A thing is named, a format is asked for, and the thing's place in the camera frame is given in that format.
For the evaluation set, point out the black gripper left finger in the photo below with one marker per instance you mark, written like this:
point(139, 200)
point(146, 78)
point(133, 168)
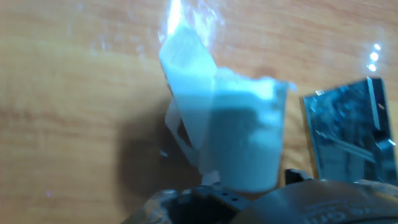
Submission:
point(211, 208)

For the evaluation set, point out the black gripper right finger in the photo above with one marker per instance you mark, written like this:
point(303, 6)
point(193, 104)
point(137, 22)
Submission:
point(295, 176)

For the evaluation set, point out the wooden board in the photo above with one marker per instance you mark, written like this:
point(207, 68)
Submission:
point(62, 93)

